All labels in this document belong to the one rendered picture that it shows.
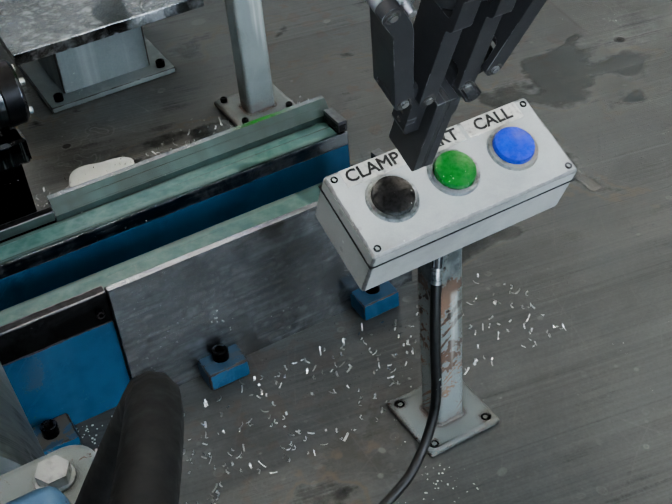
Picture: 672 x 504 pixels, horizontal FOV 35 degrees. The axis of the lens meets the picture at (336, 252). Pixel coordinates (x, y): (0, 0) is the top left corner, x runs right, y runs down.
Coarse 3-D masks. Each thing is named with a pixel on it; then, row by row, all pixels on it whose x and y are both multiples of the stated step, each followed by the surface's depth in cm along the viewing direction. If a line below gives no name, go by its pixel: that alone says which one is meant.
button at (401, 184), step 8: (392, 176) 73; (376, 184) 72; (384, 184) 72; (392, 184) 72; (400, 184) 72; (408, 184) 72; (376, 192) 72; (384, 192) 72; (392, 192) 72; (400, 192) 72; (408, 192) 72; (376, 200) 72; (384, 200) 71; (392, 200) 72; (400, 200) 72; (408, 200) 72; (384, 208) 71; (392, 208) 71; (400, 208) 71; (408, 208) 72
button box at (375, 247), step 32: (448, 128) 76; (480, 128) 76; (544, 128) 77; (384, 160) 74; (480, 160) 75; (544, 160) 76; (320, 192) 74; (352, 192) 72; (416, 192) 73; (448, 192) 73; (480, 192) 74; (512, 192) 74; (544, 192) 76; (352, 224) 71; (384, 224) 71; (416, 224) 72; (448, 224) 72; (480, 224) 75; (512, 224) 78; (352, 256) 73; (384, 256) 71; (416, 256) 74
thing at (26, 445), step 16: (0, 368) 63; (0, 384) 59; (0, 400) 57; (16, 400) 61; (0, 416) 55; (16, 416) 58; (0, 432) 54; (16, 432) 55; (32, 432) 59; (0, 448) 52; (16, 448) 54; (32, 448) 56; (0, 464) 52; (16, 464) 52
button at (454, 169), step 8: (448, 152) 74; (456, 152) 74; (440, 160) 74; (448, 160) 74; (456, 160) 74; (464, 160) 74; (472, 160) 74; (440, 168) 73; (448, 168) 73; (456, 168) 74; (464, 168) 74; (472, 168) 74; (440, 176) 73; (448, 176) 73; (456, 176) 73; (464, 176) 73; (472, 176) 74; (448, 184) 73; (456, 184) 73; (464, 184) 73
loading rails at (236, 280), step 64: (256, 128) 106; (320, 128) 107; (64, 192) 99; (128, 192) 101; (192, 192) 101; (256, 192) 105; (0, 256) 95; (64, 256) 97; (128, 256) 101; (192, 256) 90; (256, 256) 94; (320, 256) 98; (0, 320) 88; (64, 320) 88; (128, 320) 90; (192, 320) 94; (256, 320) 98; (320, 320) 102; (64, 384) 92
